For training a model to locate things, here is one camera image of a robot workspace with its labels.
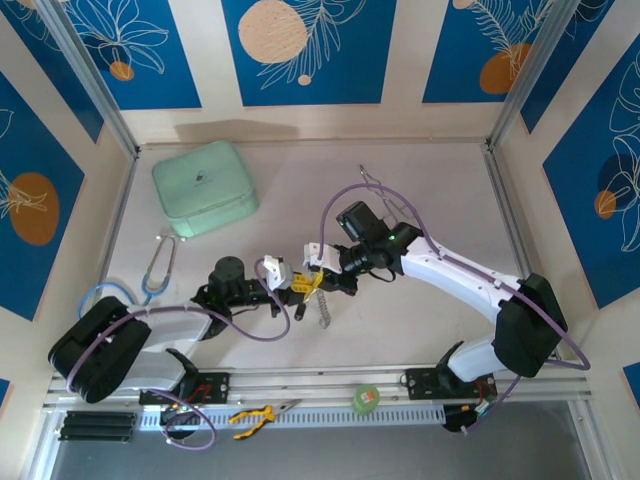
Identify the aluminium corner post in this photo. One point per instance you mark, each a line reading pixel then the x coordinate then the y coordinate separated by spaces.
pixel 530 75
pixel 90 80

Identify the blue panel large orange oval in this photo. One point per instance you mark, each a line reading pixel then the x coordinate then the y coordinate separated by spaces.
pixel 35 210

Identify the aluminium front rail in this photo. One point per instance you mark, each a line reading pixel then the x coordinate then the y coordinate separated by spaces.
pixel 300 382

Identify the blue stethoscope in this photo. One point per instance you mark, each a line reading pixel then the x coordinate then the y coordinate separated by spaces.
pixel 148 286

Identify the green tape roll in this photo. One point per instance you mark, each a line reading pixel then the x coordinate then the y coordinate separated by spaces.
pixel 365 400

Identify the blue panel beige circle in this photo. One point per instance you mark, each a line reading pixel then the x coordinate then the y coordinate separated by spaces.
pixel 350 75

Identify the aluminium side rail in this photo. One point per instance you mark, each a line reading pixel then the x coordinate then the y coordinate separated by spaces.
pixel 119 215
pixel 512 225

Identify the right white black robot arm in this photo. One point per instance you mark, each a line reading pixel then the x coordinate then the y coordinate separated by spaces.
pixel 460 280

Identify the blue panel orange circle fern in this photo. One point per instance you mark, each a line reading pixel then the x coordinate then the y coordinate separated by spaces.
pixel 460 50

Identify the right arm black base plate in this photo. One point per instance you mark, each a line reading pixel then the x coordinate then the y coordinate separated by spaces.
pixel 420 385

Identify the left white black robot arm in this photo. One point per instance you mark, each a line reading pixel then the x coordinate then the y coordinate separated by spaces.
pixel 100 350

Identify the mint green zip case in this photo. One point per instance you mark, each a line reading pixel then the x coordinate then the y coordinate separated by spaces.
pixel 200 190

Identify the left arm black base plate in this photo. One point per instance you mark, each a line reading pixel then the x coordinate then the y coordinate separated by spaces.
pixel 215 385

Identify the black ribbed block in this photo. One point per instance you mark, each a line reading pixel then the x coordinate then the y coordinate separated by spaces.
pixel 97 427

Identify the blue panel white flower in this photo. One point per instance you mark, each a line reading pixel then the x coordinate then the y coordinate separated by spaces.
pixel 165 75

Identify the blue panel dark circle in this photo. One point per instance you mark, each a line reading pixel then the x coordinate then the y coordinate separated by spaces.
pixel 590 200

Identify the blue panel leaf lines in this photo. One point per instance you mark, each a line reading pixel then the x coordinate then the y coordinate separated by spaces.
pixel 60 75
pixel 575 60

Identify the yellow black pliers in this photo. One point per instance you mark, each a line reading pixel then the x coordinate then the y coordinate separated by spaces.
pixel 250 415

